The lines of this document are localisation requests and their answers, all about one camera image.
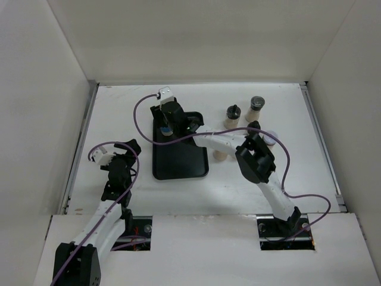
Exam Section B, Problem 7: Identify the tall blue label bottle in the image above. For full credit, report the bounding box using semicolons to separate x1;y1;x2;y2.
160;126;173;136

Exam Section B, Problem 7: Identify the yellow cap spice bottle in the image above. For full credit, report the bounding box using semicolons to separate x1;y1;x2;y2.
213;150;228;161

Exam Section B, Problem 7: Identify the black knob cap bottle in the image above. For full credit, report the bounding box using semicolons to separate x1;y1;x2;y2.
224;104;241;129

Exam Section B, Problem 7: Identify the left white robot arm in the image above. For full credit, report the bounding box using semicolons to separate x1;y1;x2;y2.
51;139;141;285

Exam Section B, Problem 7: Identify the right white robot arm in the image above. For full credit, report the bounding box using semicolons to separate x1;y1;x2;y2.
150;101;301;236

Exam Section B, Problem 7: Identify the black rectangular plastic tray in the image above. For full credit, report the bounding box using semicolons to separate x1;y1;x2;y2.
152;111;210;181

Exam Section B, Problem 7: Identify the black flat cap bottle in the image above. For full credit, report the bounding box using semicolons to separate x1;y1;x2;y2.
245;96;266;123

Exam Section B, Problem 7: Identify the white lid red label jar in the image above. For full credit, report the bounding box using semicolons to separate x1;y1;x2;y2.
263;130;278;148

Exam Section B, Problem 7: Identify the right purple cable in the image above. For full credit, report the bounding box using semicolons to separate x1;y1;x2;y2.
132;94;333;236

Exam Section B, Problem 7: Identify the purple cable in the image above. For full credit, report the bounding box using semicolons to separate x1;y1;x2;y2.
132;94;333;236
49;142;148;286

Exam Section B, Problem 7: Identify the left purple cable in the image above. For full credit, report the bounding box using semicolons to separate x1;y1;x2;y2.
49;142;148;286

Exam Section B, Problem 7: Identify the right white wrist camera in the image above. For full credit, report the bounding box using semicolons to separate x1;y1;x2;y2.
158;86;174;105

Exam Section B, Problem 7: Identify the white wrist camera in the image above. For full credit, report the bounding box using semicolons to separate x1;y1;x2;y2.
90;147;114;166
158;86;174;105

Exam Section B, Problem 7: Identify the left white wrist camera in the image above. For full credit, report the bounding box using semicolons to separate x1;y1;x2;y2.
90;147;114;166

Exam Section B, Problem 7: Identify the left aluminium table rail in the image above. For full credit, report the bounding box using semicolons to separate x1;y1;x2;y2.
57;80;99;215

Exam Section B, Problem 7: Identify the aluminium table rail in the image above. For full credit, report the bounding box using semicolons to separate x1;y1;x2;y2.
299;82;348;213
57;80;99;215

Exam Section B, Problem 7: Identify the right aluminium table rail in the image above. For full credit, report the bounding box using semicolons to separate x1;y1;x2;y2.
299;82;348;213

